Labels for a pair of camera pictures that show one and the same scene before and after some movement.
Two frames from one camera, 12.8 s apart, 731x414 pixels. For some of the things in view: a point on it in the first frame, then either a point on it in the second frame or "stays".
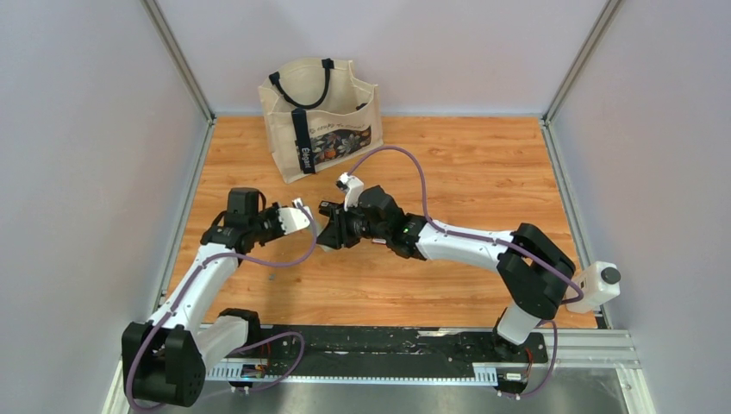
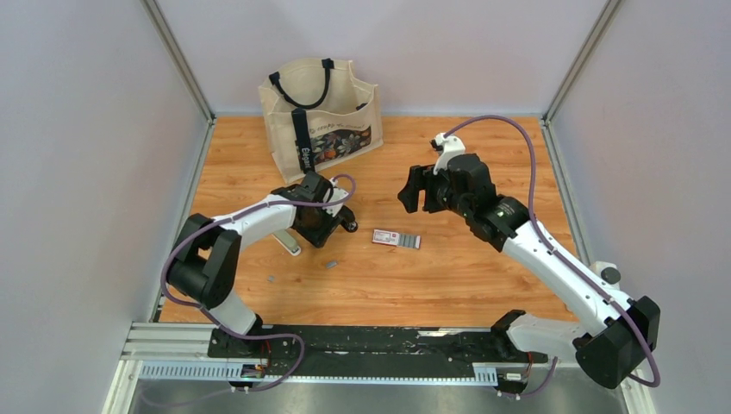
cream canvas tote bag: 316,112 stays
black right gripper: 343,219 → 420,178
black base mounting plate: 292,351 stays
